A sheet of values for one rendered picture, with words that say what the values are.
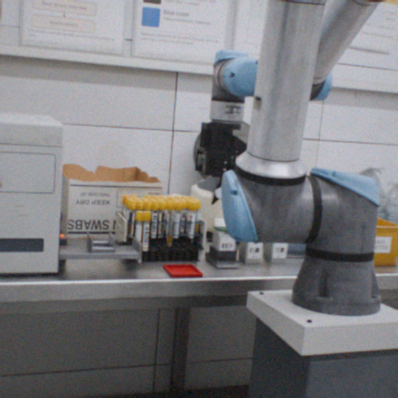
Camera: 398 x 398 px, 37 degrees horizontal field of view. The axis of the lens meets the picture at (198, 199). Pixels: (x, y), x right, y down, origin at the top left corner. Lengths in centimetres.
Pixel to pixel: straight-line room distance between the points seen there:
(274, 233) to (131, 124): 97
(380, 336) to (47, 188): 66
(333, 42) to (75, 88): 93
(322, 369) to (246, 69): 57
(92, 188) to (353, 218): 72
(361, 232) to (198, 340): 118
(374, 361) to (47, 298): 61
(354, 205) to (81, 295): 55
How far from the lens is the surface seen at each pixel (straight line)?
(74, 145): 183
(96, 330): 199
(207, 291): 127
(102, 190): 150
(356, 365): 102
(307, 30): 91
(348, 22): 106
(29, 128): 117
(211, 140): 132
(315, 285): 102
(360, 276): 102
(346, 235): 100
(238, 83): 118
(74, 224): 151
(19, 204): 119
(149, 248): 138
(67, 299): 121
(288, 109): 92
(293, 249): 152
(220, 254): 135
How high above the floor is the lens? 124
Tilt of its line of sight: 10 degrees down
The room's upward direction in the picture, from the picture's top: 5 degrees clockwise
